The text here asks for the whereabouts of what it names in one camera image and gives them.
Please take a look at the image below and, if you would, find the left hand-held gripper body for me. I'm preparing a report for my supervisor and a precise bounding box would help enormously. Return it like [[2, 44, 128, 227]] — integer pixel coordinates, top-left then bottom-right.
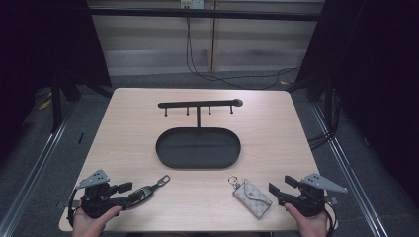
[[76, 169, 130, 219]]

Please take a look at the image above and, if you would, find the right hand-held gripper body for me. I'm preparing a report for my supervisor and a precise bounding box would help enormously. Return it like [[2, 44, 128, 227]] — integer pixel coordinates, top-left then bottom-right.
[[289, 173, 349, 218]]

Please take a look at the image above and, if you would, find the black car key fob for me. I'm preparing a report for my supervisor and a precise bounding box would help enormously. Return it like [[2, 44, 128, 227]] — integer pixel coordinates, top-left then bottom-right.
[[127, 175, 172, 208]]

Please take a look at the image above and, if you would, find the grey patterned key pouch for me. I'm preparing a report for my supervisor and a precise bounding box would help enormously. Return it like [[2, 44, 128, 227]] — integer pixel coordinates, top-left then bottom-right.
[[227, 175, 274, 219]]

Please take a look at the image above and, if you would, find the black key stand with tray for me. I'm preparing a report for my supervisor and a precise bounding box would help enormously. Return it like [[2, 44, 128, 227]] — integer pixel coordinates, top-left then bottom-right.
[[155, 98, 244, 171]]

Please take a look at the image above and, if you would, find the person's right hand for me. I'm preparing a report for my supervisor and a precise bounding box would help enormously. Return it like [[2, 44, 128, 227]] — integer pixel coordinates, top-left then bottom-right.
[[284, 202, 330, 237]]

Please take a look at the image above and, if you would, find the person's left hand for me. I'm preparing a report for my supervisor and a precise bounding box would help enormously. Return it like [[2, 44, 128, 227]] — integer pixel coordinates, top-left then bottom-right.
[[72, 205, 123, 237]]

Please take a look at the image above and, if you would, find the black metal stand leg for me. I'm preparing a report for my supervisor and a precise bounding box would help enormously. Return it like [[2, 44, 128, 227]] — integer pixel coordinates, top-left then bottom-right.
[[50, 77, 63, 133]]

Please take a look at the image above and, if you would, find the dark curtain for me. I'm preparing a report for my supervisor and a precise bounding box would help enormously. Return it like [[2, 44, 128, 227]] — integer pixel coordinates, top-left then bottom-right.
[[294, 0, 419, 203], [0, 0, 112, 162]]

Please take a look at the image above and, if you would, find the black horizontal metal bar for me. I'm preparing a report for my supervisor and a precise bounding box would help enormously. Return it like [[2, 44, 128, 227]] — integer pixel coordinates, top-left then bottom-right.
[[88, 7, 325, 23]]

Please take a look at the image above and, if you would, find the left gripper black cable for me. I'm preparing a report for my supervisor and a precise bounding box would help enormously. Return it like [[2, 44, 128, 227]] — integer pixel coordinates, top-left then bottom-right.
[[66, 187, 83, 229]]

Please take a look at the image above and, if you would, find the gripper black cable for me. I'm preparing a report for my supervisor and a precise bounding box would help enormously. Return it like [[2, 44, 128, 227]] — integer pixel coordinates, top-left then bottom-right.
[[66, 187, 83, 229], [323, 201, 338, 237]]

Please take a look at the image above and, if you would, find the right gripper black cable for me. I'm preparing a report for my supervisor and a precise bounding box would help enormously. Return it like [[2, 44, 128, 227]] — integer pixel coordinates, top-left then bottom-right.
[[323, 201, 338, 237]]

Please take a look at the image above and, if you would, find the metal floor rail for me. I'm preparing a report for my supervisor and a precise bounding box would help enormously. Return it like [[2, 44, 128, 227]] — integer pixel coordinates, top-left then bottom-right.
[[310, 103, 390, 237], [0, 100, 81, 237]]

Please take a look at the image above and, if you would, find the black cable bundle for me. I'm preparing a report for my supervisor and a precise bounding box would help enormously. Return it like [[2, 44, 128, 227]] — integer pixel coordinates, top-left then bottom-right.
[[307, 88, 342, 151]]

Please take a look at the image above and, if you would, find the black hanging wall cable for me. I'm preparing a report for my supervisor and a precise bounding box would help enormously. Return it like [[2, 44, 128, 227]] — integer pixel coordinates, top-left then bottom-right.
[[185, 17, 301, 91]]

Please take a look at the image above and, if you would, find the white wall outlet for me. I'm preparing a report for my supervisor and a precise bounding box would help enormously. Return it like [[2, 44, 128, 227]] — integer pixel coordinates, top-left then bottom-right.
[[180, 0, 206, 10]]

